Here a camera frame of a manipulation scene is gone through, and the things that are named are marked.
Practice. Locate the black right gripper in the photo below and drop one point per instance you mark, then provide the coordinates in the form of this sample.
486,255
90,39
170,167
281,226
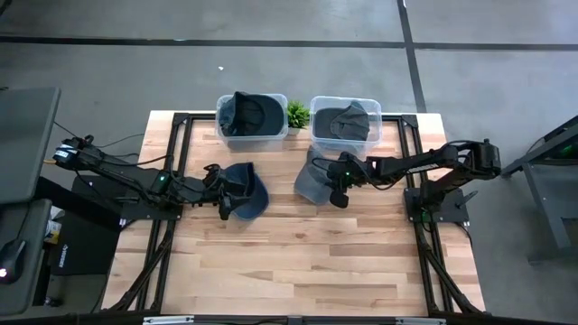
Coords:
345,178

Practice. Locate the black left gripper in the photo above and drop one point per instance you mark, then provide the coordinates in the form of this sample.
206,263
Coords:
212,192

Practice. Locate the grey baseball cap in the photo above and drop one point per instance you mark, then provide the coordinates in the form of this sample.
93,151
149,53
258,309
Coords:
309,185
347,124

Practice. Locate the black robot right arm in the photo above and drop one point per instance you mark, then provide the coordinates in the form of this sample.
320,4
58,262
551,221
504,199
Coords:
415,161

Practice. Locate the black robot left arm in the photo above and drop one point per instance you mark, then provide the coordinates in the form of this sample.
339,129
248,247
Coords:
117,173

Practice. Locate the clear plastic storage bin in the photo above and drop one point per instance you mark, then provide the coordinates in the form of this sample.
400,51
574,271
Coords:
345,146
253,145

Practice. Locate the green plant in white pot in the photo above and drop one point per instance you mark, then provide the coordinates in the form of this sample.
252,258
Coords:
297,114

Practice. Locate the black Trossen box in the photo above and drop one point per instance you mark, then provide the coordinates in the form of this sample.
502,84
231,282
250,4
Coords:
86,248

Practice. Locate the small white yellow box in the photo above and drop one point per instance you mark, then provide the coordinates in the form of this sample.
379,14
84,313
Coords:
53,225

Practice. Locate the dark grey flat panel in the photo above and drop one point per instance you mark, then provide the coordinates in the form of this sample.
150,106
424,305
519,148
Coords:
27,144

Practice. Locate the black metal stand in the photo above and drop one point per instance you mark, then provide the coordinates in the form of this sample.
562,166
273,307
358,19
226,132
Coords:
542,207

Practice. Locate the grey side desk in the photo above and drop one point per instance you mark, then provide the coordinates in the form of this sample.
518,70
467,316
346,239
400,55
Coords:
27,293

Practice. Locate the black computer mouse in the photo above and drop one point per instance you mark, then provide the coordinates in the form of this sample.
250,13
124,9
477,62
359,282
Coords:
11,259

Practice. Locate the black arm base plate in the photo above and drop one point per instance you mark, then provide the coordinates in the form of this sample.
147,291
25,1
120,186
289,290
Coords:
451,216
149,213

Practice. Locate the black aluminium table frame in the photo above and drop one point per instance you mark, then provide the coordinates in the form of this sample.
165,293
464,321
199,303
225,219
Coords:
179,118

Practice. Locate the silver metal bracket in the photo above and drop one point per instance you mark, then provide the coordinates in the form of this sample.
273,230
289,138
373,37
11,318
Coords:
167,320
420,321

